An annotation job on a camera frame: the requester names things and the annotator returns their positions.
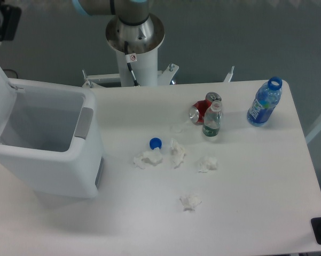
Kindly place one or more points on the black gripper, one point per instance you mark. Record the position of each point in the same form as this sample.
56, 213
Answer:
9, 20

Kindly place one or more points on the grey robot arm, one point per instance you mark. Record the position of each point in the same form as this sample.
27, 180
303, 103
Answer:
134, 29

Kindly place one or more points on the white plastic trash can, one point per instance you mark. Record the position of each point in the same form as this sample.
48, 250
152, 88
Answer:
52, 140

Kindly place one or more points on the blue bottle cap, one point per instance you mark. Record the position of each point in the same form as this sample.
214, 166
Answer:
155, 143

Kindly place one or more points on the crumpled tissue by blue cap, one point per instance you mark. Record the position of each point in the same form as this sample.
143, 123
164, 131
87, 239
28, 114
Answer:
150, 157

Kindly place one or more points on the crushed red soda can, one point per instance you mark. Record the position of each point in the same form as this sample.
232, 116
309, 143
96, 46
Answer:
197, 110

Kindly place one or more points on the crumpled tissue centre upright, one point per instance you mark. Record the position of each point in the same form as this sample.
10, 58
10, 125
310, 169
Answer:
178, 153

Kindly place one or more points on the clear green label bottle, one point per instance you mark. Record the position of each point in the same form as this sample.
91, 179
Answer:
212, 119

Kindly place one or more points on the crumpled tissue right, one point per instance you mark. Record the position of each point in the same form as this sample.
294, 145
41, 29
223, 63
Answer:
207, 164

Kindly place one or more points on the crumpled tissue front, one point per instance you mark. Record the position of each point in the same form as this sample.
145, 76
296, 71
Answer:
190, 202

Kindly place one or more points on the blue drink bottle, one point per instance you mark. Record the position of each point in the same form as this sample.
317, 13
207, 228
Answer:
266, 99

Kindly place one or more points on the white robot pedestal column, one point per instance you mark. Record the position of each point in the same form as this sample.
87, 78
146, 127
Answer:
145, 68

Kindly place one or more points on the white pedestal base frame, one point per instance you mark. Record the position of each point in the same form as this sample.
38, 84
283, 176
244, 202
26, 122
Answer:
164, 77

